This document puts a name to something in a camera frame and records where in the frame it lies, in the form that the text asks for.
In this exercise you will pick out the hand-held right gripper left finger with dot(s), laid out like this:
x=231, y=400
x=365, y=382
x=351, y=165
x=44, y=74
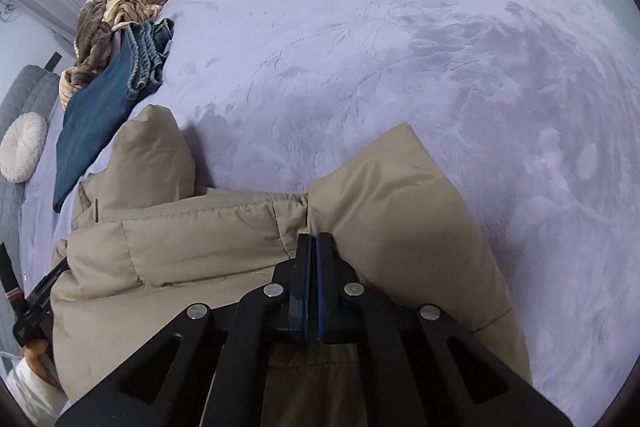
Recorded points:
x=301, y=307

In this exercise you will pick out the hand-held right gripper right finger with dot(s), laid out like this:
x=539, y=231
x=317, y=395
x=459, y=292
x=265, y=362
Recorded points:
x=323, y=292

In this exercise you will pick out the khaki puffer jacket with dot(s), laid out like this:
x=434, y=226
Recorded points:
x=175, y=252

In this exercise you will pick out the person's left hand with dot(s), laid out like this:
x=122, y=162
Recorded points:
x=37, y=353

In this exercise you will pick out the round cream pillow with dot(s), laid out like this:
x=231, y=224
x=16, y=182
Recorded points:
x=22, y=147

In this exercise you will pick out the blue denim jeans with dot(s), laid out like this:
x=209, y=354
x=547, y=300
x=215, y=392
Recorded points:
x=95, y=117

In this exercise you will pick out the grey quilted headboard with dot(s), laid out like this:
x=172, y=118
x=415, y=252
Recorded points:
x=25, y=92

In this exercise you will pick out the purple plush blanket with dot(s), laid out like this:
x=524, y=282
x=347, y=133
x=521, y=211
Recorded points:
x=400, y=57

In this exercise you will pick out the brown fuzzy garment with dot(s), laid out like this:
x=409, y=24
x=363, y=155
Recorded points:
x=92, y=32

